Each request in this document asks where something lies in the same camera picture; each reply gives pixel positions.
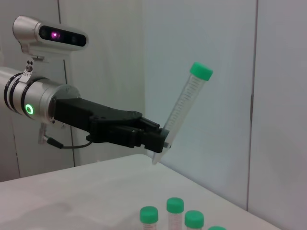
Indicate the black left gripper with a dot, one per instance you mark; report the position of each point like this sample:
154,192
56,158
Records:
79,115

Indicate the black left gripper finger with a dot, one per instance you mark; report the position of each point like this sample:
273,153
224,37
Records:
154,140

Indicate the green-capped clear test tube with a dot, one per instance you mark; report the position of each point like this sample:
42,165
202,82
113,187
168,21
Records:
149,214
185,103
175,205
194,218
217,228

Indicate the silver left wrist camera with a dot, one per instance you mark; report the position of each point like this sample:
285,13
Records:
55,36

